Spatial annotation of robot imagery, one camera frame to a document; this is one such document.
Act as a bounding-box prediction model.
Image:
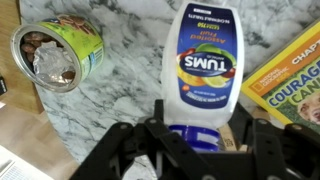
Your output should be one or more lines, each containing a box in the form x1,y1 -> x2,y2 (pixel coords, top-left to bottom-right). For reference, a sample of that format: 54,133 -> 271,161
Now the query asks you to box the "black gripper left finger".
69,99 -> 231,180

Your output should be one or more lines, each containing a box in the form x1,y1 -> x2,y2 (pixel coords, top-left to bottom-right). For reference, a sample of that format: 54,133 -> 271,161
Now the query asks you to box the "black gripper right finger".
229,103 -> 320,180

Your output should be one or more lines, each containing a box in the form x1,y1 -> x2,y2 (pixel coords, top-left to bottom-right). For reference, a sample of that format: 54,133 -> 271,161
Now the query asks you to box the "white bottle with blue lid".
160,1 -> 245,154

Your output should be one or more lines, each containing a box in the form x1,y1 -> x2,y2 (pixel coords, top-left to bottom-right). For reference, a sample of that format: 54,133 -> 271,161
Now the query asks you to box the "small wooden block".
249,106 -> 271,121
218,123 -> 238,153

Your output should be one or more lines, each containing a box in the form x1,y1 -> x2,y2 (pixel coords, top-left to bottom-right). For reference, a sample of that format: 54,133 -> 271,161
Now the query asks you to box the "yellow National Geographic book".
240,19 -> 320,134

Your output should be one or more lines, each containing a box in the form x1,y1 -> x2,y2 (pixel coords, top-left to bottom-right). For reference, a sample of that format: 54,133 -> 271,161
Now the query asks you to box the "green open nut can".
9,13 -> 105,94

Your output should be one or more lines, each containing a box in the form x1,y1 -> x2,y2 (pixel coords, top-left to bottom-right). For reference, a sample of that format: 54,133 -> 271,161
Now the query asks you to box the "white flat panel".
0,144 -> 54,180

